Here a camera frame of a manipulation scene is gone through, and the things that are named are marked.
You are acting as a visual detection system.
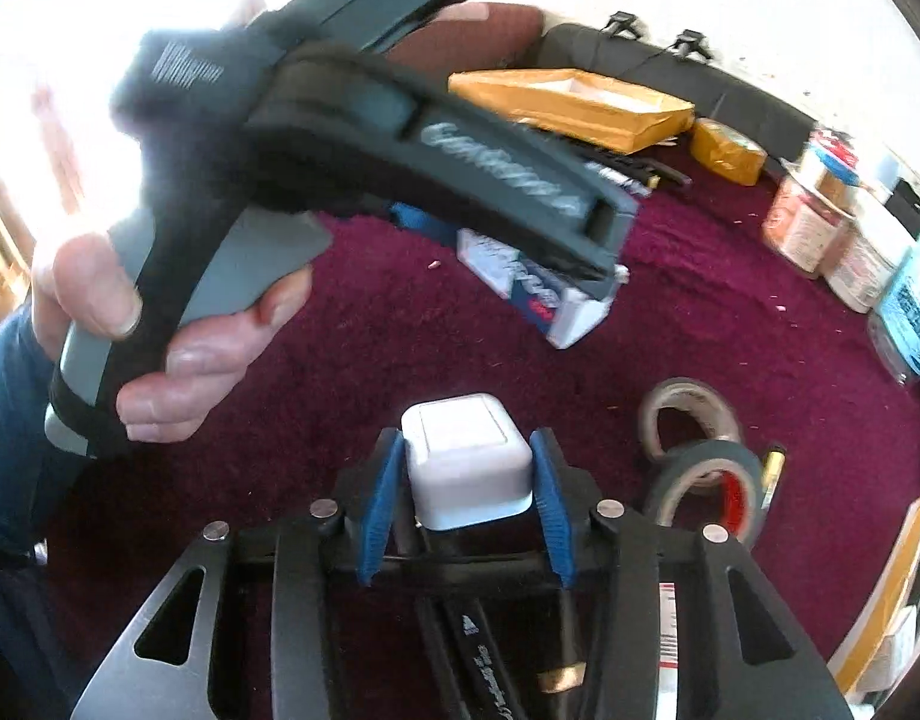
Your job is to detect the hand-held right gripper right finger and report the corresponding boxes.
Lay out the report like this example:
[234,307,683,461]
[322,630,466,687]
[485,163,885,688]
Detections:
[531,427,855,720]

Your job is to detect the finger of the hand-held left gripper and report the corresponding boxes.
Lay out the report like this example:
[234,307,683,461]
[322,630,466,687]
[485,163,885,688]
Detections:
[388,199,461,245]

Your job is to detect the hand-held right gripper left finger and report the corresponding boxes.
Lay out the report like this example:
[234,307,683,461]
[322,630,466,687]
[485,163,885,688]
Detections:
[70,427,408,720]

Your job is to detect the white square adapter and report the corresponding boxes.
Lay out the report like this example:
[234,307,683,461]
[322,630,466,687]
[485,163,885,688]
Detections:
[401,394,536,530]

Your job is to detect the black tape roll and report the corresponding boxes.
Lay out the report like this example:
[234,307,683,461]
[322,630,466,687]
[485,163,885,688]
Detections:
[643,441,768,548]

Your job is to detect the white box blue print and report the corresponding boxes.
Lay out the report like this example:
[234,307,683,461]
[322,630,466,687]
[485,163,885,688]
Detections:
[460,229,630,350]

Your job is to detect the grey tape roll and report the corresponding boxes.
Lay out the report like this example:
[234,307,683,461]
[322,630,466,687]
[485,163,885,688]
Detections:
[640,377,742,466]

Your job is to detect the taped cardboard box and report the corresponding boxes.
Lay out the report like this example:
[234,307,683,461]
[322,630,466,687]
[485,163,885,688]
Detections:
[827,472,920,706]

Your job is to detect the person's left hand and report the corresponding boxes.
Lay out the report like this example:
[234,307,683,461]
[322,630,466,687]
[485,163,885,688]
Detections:
[32,236,314,443]

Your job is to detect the maroon velvet tablecloth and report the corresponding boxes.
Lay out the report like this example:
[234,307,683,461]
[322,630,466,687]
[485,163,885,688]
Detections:
[47,135,920,720]

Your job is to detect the black pen white print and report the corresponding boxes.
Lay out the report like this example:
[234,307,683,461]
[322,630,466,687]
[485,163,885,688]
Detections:
[430,592,536,720]

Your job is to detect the white labelled packet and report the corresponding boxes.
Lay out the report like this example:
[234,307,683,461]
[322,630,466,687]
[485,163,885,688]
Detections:
[658,581,682,672]

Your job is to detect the flat yellow cardboard box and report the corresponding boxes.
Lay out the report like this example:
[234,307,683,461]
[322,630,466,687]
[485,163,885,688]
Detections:
[448,67,697,155]

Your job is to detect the black marker pens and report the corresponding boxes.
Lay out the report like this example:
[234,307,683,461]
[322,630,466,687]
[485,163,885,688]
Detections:
[586,160,662,194]

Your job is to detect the yellow capped marker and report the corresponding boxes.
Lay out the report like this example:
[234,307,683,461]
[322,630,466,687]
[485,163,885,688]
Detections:
[760,444,787,511]

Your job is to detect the black marker pen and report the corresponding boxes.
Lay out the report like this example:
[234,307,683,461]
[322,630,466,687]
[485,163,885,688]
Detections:
[628,156,693,187]

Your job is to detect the brown packing tape roll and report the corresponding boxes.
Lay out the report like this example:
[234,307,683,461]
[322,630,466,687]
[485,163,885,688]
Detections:
[688,118,768,187]

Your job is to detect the clear jar orange label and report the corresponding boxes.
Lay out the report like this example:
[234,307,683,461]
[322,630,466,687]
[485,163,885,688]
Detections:
[761,172,855,278]

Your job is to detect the person's dark clothing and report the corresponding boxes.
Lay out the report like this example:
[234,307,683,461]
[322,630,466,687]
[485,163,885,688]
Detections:
[0,547,93,720]

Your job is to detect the clear jar white label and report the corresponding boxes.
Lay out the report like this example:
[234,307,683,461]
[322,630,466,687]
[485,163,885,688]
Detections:
[823,195,920,314]

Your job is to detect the clear jar blue label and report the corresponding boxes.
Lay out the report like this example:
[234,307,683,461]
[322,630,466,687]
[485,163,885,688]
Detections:
[868,232,920,387]

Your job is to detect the clear jar blue band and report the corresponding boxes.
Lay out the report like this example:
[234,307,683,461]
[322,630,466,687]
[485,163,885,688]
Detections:
[797,127,862,188]

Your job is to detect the black pen gold ring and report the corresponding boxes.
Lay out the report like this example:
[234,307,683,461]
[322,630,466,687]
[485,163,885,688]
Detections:
[538,592,588,695]

